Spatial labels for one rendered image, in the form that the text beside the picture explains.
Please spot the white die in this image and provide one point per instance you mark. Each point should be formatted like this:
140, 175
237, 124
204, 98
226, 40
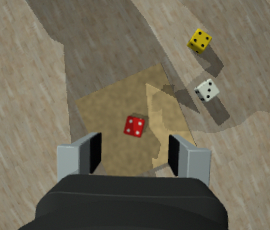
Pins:
207, 90

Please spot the yellow die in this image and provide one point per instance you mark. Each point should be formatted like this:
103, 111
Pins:
199, 41

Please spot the red die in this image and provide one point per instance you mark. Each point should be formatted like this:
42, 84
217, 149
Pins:
134, 126

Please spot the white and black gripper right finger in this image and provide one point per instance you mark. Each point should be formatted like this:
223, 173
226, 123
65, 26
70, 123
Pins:
188, 161

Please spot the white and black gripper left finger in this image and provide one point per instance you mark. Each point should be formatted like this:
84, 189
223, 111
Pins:
81, 157

